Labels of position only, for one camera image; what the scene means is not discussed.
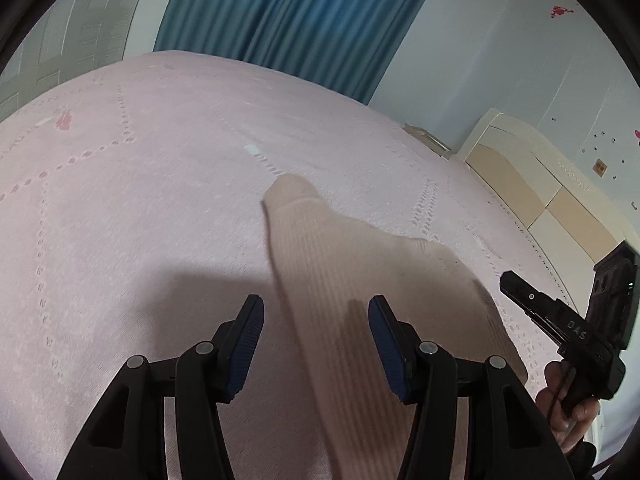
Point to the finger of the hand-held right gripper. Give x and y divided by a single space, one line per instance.
535 305

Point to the person's right hand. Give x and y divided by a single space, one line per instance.
555 410

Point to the wall socket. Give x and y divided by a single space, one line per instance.
600 166

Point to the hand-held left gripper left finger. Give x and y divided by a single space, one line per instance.
247 340

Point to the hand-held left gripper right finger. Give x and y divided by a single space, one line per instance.
382 340

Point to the white wardrobe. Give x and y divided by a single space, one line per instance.
75 35

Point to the pink bed sheet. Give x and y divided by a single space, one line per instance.
150 185

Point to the beige ribbed small garment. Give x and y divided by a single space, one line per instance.
340 280

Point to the small white scrap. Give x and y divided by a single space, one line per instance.
251 150

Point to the blue curtain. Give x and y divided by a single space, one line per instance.
300 15

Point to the cream headboard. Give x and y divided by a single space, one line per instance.
525 170

